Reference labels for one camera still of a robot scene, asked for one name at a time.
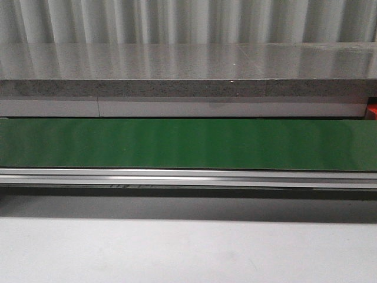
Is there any red object behind belt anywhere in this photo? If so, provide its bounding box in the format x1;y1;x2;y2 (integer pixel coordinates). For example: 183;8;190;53
365;104;377;120

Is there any aluminium conveyor frame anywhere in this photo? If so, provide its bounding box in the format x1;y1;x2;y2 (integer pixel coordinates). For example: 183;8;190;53
1;168;376;200

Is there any green conveyor belt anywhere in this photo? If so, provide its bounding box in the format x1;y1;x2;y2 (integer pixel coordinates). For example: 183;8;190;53
1;118;376;171

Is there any grey stone counter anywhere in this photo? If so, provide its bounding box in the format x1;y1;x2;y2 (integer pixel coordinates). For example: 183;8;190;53
0;42;377;119

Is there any white curtain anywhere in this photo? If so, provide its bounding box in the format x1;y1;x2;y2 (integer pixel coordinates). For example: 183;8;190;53
1;1;376;44

